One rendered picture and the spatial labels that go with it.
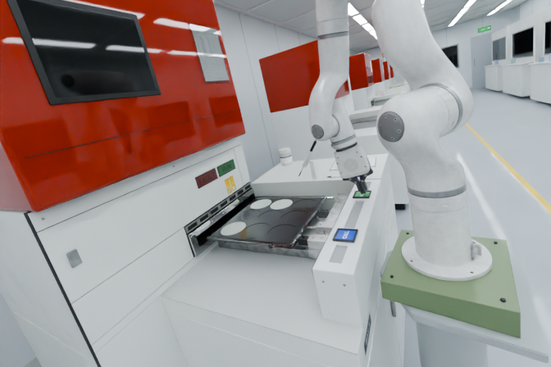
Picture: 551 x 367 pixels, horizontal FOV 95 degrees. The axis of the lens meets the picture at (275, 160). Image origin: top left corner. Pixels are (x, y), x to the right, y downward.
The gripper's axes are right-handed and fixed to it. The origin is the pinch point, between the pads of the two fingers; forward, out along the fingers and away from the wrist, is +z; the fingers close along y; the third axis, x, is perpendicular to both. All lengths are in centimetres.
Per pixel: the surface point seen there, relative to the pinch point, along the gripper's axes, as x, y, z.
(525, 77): 802, 250, 99
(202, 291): -41, -47, 7
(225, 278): -34, -43, 8
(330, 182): 15.0, -16.3, 0.1
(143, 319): -53, -61, 7
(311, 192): 15.0, -26.6, 2.5
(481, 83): 1301, 244, 137
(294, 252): -19.0, -23.9, 10.7
